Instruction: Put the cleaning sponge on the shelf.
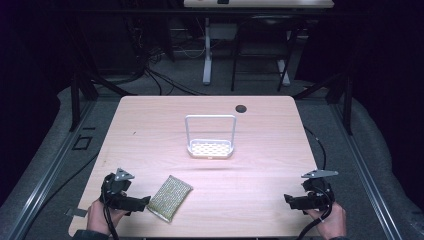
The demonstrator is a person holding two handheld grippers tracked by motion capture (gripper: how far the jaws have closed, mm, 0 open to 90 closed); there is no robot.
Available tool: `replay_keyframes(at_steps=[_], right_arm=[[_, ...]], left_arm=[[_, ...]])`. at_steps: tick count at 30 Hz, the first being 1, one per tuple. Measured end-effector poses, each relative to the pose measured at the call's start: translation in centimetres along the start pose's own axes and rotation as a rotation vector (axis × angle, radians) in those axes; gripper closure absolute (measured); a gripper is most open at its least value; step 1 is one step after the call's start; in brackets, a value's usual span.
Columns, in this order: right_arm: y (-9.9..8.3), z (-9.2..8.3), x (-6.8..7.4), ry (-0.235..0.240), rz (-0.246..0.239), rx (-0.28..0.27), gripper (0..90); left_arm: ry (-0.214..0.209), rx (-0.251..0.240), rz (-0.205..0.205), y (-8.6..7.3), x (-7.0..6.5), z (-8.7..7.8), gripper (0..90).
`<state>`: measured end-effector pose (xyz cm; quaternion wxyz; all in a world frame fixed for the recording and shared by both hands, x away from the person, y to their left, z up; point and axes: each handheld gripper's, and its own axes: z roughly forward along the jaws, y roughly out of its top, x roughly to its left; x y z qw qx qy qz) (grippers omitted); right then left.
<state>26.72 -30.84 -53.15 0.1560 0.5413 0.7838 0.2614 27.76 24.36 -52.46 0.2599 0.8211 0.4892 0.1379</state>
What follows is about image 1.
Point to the grey tape strip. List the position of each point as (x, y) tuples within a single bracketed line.
[(76, 212)]

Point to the black metal chair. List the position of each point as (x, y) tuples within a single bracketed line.
[(263, 46)]

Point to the person's right hand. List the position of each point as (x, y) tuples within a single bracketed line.
[(328, 221)]

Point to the white desk leg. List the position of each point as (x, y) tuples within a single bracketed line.
[(283, 72), (207, 50)]

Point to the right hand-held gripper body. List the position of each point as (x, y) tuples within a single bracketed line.
[(318, 193)]

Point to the black tape square on floor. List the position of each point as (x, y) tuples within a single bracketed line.
[(82, 142)]

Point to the person's left hand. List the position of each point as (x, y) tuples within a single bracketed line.
[(99, 216)]

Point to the black round table grommet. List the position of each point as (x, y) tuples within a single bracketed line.
[(240, 108)]

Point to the black metal stand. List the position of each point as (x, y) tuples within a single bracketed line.
[(348, 103), (75, 103)]

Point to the glittery yellow-green scrubbing sponge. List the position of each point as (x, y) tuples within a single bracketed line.
[(170, 197)]

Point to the aluminium floor rail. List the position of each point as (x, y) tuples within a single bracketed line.
[(366, 176), (46, 175)]

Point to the white metal sponge holder rack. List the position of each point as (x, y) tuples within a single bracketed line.
[(210, 144)]

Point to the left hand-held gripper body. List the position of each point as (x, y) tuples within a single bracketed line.
[(115, 191)]

